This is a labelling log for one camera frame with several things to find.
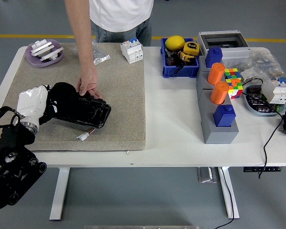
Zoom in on white table leg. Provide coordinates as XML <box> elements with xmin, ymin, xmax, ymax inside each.
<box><xmin>217</xmin><ymin>166</ymin><xmax>240</xmax><ymax>219</ymax></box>
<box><xmin>49</xmin><ymin>167</ymin><xmax>71</xmax><ymax>221</ymax></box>

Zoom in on grey-brown mat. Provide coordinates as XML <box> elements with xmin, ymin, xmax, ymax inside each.
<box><xmin>0</xmin><ymin>42</ymin><xmax>146</xmax><ymax>152</ymax></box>

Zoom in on black adapter cable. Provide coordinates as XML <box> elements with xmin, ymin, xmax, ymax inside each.
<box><xmin>242</xmin><ymin>78</ymin><xmax>286</xmax><ymax>179</ymax></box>

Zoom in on black table control strip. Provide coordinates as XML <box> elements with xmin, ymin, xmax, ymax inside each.
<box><xmin>243</xmin><ymin>166</ymin><xmax>282</xmax><ymax>173</ymax></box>

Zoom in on light blue tray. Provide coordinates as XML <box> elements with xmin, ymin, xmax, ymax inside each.
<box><xmin>243</xmin><ymin>84</ymin><xmax>286</xmax><ymax>117</ymax></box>

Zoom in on grey block holder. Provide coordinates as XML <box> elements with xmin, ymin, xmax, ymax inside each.
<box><xmin>195</xmin><ymin>56</ymin><xmax>239</xmax><ymax>145</ymax></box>

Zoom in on dark brown tool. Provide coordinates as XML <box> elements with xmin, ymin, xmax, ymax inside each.
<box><xmin>165</xmin><ymin>47</ymin><xmax>182</xmax><ymax>66</ymax></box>

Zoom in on blue plastic bin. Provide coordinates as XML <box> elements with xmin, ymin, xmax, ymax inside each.
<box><xmin>160</xmin><ymin>37</ymin><xmax>200</xmax><ymax>78</ymax></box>

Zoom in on person's hand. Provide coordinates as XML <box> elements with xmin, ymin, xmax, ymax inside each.
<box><xmin>75</xmin><ymin>67</ymin><xmax>102</xmax><ymax>100</ymax></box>

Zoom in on white plastic bracket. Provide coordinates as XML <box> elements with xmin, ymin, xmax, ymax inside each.
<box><xmin>30</xmin><ymin>40</ymin><xmax>53</xmax><ymax>57</ymax></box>
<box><xmin>39</xmin><ymin>46</ymin><xmax>64</xmax><ymax>62</ymax></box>

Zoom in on white circuit breaker blue lever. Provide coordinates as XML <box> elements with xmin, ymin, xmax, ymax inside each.
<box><xmin>261</xmin><ymin>76</ymin><xmax>286</xmax><ymax>104</ymax></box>
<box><xmin>120</xmin><ymin>37</ymin><xmax>144</xmax><ymax>64</ymax></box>

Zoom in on white connector with wires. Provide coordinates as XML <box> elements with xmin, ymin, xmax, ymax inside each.
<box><xmin>76</xmin><ymin>127</ymin><xmax>97</xmax><ymax>140</ymax></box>

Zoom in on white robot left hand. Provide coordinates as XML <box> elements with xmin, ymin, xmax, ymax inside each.
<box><xmin>16</xmin><ymin>83</ymin><xmax>60</xmax><ymax>126</ymax></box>

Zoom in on orange cylinder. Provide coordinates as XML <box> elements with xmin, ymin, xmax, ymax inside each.
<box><xmin>206</xmin><ymin>62</ymin><xmax>226</xmax><ymax>85</ymax></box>
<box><xmin>210</xmin><ymin>81</ymin><xmax>230</xmax><ymax>105</ymax></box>

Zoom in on grey electrical enclosure box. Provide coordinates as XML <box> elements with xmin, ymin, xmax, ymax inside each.
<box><xmin>196</xmin><ymin>30</ymin><xmax>251</xmax><ymax>60</ymax></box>

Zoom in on colourful puzzle cube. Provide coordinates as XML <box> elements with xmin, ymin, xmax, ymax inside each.
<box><xmin>225</xmin><ymin>78</ymin><xmax>244</xmax><ymax>99</ymax></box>
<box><xmin>224</xmin><ymin>68</ymin><xmax>243</xmax><ymax>81</ymax></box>

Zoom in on clear bag of nuts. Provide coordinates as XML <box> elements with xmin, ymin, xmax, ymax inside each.
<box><xmin>69</xmin><ymin>39</ymin><xmax>111</xmax><ymax>65</ymax></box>

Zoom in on black floor cable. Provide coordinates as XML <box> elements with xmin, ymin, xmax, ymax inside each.
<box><xmin>214</xmin><ymin>167</ymin><xmax>235</xmax><ymax>229</ymax></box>

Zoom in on dark circuit boards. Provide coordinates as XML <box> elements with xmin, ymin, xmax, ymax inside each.
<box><xmin>247</xmin><ymin>87</ymin><xmax>277</xmax><ymax>113</ymax></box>

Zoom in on black film-wrapped panel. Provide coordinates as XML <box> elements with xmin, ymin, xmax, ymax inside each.
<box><xmin>52</xmin><ymin>92</ymin><xmax>112</xmax><ymax>129</ymax></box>

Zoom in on purple bowl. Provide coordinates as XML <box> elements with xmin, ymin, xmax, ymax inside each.
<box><xmin>25</xmin><ymin>39</ymin><xmax>64</xmax><ymax>68</ymax></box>

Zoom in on metal floor plate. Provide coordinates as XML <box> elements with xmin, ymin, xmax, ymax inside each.
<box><xmin>196</xmin><ymin>166</ymin><xmax>218</xmax><ymax>184</ymax></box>

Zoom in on blue square block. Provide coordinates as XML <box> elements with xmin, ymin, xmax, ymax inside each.
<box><xmin>205</xmin><ymin>46</ymin><xmax>223</xmax><ymax>68</ymax></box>
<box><xmin>213</xmin><ymin>104</ymin><xmax>236</xmax><ymax>127</ymax></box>

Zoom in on clear bags of parts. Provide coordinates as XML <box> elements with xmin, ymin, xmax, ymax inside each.
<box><xmin>228</xmin><ymin>49</ymin><xmax>285</xmax><ymax>83</ymax></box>

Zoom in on person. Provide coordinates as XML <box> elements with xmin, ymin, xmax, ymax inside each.
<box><xmin>64</xmin><ymin>0</ymin><xmax>155</xmax><ymax>47</ymax></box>

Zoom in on yellow ball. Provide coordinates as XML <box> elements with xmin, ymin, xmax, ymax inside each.
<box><xmin>165</xmin><ymin>35</ymin><xmax>186</xmax><ymax>51</ymax></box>

